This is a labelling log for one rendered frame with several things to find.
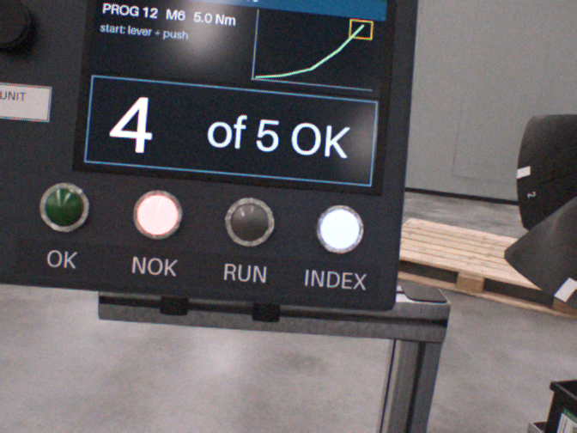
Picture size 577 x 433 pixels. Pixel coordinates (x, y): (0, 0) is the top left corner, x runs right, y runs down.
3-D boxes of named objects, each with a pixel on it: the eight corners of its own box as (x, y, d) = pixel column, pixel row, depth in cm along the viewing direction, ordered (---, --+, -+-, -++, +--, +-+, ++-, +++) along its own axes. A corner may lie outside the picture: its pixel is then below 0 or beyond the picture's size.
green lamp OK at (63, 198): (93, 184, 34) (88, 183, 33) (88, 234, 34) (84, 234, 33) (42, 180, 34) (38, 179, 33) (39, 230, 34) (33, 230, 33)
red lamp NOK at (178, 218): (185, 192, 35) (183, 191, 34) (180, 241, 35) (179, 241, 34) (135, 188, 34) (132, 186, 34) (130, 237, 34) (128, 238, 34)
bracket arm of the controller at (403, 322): (433, 326, 47) (439, 288, 46) (445, 344, 44) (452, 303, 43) (106, 303, 45) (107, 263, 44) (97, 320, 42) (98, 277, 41)
